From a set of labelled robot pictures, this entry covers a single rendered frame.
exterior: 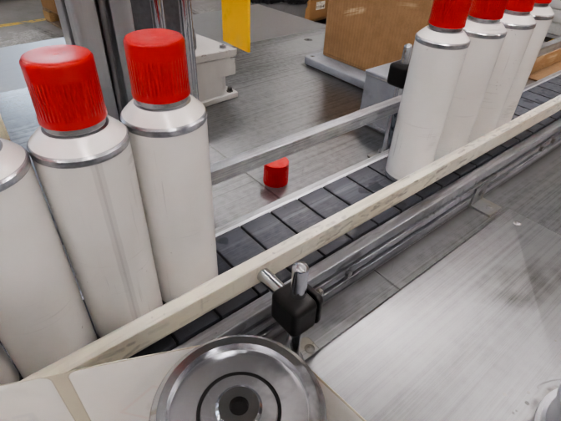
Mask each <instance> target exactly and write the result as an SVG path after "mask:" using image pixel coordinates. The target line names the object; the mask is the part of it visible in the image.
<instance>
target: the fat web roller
mask: <svg viewBox="0 0 561 421"><path fill-rule="evenodd" d="M149 421H326V403H325V399H324V395H323V392H322V390H321V385H320V384H319V382H318V380H317V378H316V375H315V374H314V373H313V372H312V370H311V368H310V367H309V366H308V365H307V364H306V362H305V361H304V360H303V359H302V358H301V357H300V356H299V355H298V354H297V353H295V352H293V351H292V350H291V349H289V348H288V347H286V346H285V345H283V344H281V343H279V342H276V341H274V340H271V339H269V338H265V337H259V336H254V335H231V336H226V337H219V338H216V339H213V340H211V341H208V342H205V343H203V344H201V345H199V346H198V347H196V348H194V349H193V350H191V351H190V352H188V353H186V354H185V355H184V356H183V357H182V358H181V359H180V360H179V361H178V362H177V363H176V364H175V365H174V366H173V367H172V368H171V369H170V370H169V371H168V372H167V374H166V375H165V377H164V378H163V380H162V382H161V384H160V385H159V387H158V389H157V391H156V394H155V396H154V399H153V402H152V406H151V409H150V413H149Z"/></svg>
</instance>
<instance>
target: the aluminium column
mask: <svg viewBox="0 0 561 421"><path fill-rule="evenodd" d="M54 1H55V4H56V8H57V11H58V16H59V20H60V23H61V27H62V30H63V36H64V39H65V43H66V44H67V45H77V46H82V47H85V48H87V49H88V50H89V51H90V52H91V53H92V54H93V56H94V61H95V64H96V68H97V72H98V76H99V82H100V86H101V89H102V93H103V97H104V103H105V105H106V108H107V111H108V115H109V116H111V117H113V118H115V119H116V120H118V121H119V114H118V110H117V104H116V100H115V95H114V86H113V80H112V76H111V71H110V66H109V58H108V53H107V49H106V44H105V39H104V31H103V27H102V22H101V17H100V13H99V5H98V1H97V0H54ZM104 3H105V8H106V13H107V18H108V22H109V31H110V36H111V40H112V45H113V50H114V59H115V63H116V69H117V74H118V79H119V88H120V93H121V99H122V105H123V108H124V107H125V106H126V105H127V104H128V102H130V101H131V100H132V99H133V96H132V93H131V84H130V79H129V71H128V66H127V61H126V57H125V51H124V43H123V40H124V37H125V35H126V34H128V33H131V32H133V31H135V29H134V20H133V14H132V8H131V3H130V0H104Z"/></svg>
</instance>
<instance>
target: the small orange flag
mask: <svg viewBox="0 0 561 421"><path fill-rule="evenodd" d="M221 6H222V26H223V41H225V42H227V43H229V44H231V45H233V46H235V47H237V48H240V49H242V50H244V51H246V52H247V53H249V52H250V0H221Z"/></svg>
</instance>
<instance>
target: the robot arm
mask: <svg viewBox="0 0 561 421"><path fill-rule="evenodd" d="M130 3H131V8H132V14H133V20H134V29H135V31H137V30H141V29H148V28H153V21H152V15H151V9H150V2H149V0H130ZM164 11H165V19H166V26H167V29H169V30H174V31H176V32H179V33H181V31H180V22H179V5H178V0H164ZM194 39H195V49H196V48H197V46H196V35H195V30H194Z"/></svg>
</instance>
